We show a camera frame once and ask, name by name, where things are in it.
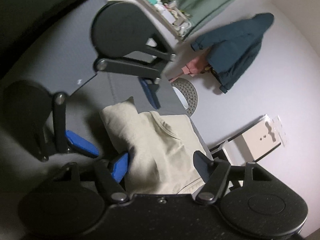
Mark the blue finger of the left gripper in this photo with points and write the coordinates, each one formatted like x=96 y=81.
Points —
x=149 y=74
x=66 y=141

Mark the grey bed sheet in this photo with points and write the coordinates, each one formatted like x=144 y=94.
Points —
x=108 y=89

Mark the white plastic bucket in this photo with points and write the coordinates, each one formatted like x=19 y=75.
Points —
x=181 y=98

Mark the dark teal hanging jacket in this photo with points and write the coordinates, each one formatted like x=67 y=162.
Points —
x=233 y=47

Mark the white wall socket strip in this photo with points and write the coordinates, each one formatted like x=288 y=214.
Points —
x=281 y=131

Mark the round grey woven stool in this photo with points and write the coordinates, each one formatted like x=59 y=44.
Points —
x=190 y=93

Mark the beige t-shirt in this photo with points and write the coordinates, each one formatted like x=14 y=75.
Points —
x=161 y=149

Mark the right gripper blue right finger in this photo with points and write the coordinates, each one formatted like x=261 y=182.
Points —
x=214 y=173

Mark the pink hanging garment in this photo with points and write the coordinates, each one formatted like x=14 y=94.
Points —
x=194 y=67

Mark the white black wooden chair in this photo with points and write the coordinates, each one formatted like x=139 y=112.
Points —
x=252 y=144

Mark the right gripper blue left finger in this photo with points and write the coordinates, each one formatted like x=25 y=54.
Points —
x=108 y=175

